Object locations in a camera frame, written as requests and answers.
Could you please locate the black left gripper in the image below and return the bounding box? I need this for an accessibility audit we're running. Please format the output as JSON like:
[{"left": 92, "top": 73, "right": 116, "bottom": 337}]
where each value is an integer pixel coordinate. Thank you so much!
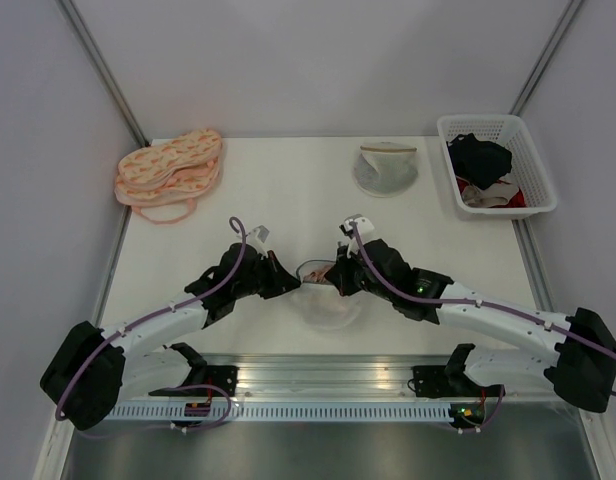
[{"left": 233, "top": 250, "right": 301, "bottom": 300}]

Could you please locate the pink bra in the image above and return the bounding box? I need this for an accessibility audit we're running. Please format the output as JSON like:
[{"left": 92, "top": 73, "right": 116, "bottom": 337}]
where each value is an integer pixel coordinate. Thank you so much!
[{"left": 303, "top": 265, "right": 332, "bottom": 285}]

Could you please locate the blue-zipper white mesh laundry bag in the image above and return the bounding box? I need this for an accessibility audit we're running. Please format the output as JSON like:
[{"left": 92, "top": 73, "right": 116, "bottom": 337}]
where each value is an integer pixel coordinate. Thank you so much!
[{"left": 290, "top": 259, "right": 363, "bottom": 330}]

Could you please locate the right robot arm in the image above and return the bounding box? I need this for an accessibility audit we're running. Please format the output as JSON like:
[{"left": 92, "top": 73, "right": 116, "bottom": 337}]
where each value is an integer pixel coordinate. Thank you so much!
[{"left": 325, "top": 240, "right": 616, "bottom": 413}]

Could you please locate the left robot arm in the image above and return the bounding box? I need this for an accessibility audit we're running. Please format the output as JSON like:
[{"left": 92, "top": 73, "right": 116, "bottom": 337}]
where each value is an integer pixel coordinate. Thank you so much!
[{"left": 40, "top": 243, "right": 301, "bottom": 431}]

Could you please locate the beige-trim mesh laundry bag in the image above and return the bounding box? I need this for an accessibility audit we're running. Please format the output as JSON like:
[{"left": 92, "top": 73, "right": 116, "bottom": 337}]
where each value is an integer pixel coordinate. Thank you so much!
[{"left": 352, "top": 142, "right": 418, "bottom": 198}]

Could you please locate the pink patterned laundry bag stack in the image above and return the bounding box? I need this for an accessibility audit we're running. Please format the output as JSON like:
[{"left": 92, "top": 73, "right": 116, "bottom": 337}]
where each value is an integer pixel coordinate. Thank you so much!
[{"left": 114, "top": 128, "right": 223, "bottom": 225}]

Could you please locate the beige bra in basket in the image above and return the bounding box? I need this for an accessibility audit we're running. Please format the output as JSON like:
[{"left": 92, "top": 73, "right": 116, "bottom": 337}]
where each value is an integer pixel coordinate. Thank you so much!
[{"left": 461, "top": 182, "right": 520, "bottom": 208}]

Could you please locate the black garment in basket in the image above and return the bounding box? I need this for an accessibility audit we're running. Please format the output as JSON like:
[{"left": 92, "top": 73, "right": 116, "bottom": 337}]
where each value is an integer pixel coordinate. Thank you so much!
[{"left": 447, "top": 133, "right": 512, "bottom": 189}]

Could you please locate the red garment in basket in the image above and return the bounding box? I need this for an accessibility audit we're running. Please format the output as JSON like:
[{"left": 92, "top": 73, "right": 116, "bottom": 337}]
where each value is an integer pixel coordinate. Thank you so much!
[{"left": 456, "top": 177, "right": 526, "bottom": 208}]

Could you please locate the white plastic basket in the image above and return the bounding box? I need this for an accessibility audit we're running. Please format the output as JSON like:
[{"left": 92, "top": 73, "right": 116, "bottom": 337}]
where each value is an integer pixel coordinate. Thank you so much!
[{"left": 437, "top": 114, "right": 557, "bottom": 220}]

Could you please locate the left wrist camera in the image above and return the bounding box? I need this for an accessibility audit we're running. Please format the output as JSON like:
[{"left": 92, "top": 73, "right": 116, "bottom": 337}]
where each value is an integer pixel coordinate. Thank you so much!
[{"left": 246, "top": 225, "right": 270, "bottom": 255}]

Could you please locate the aluminium rail table edge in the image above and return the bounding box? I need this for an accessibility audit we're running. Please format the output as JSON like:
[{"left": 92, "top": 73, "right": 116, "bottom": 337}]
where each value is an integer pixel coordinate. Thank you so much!
[{"left": 182, "top": 344, "right": 616, "bottom": 412}]

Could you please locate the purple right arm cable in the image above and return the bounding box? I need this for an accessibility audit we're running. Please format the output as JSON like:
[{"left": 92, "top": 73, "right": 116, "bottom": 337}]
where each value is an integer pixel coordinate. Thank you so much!
[{"left": 348, "top": 222, "right": 616, "bottom": 434}]

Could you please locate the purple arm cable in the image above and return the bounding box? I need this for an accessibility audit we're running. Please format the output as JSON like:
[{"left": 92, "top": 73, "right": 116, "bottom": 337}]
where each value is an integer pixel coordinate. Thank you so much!
[
  {"left": 348, "top": 222, "right": 616, "bottom": 434},
  {"left": 55, "top": 215, "right": 247, "bottom": 440}
]

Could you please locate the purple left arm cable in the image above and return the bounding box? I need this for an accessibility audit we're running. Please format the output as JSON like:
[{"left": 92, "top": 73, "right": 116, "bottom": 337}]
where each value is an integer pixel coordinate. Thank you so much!
[{"left": 55, "top": 215, "right": 247, "bottom": 440}]

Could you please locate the white slotted cable duct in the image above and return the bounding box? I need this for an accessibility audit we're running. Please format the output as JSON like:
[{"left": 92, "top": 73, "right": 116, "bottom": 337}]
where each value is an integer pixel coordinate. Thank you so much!
[{"left": 106, "top": 400, "right": 453, "bottom": 423}]

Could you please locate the left aluminium corner post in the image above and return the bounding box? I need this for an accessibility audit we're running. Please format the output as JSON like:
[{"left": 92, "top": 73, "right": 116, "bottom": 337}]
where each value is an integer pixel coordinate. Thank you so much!
[{"left": 56, "top": 0, "right": 150, "bottom": 147}]

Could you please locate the aluminium corner post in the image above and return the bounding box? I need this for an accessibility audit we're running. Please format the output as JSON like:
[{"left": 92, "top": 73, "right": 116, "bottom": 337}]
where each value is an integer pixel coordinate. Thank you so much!
[
  {"left": 509, "top": 0, "right": 587, "bottom": 116},
  {"left": 56, "top": 0, "right": 150, "bottom": 147}
]

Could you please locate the right aluminium corner post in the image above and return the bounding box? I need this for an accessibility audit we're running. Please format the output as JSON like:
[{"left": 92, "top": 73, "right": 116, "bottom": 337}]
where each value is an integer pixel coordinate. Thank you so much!
[{"left": 509, "top": 0, "right": 587, "bottom": 116}]

